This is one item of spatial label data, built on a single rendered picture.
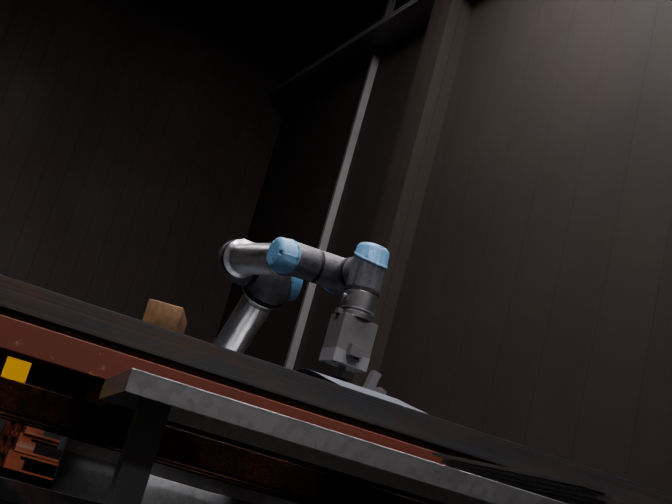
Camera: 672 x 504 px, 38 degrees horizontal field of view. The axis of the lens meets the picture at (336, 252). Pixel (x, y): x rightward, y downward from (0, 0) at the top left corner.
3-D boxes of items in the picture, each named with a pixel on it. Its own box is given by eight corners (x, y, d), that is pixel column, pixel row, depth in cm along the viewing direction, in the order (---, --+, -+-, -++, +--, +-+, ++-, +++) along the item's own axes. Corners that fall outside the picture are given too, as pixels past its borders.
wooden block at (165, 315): (174, 336, 159) (184, 307, 160) (139, 326, 159) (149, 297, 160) (179, 348, 170) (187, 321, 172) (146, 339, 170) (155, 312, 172)
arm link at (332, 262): (308, 252, 219) (332, 246, 210) (350, 266, 224) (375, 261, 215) (301, 285, 217) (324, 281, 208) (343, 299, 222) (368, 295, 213)
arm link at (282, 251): (208, 230, 249) (287, 226, 206) (246, 242, 254) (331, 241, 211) (196, 273, 248) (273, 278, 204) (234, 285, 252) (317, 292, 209)
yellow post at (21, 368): (12, 417, 196) (44, 327, 201) (-13, 410, 195) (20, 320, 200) (11, 418, 201) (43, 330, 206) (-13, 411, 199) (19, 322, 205)
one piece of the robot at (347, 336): (354, 293, 199) (333, 369, 194) (390, 307, 202) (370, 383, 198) (332, 297, 207) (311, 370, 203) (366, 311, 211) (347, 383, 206)
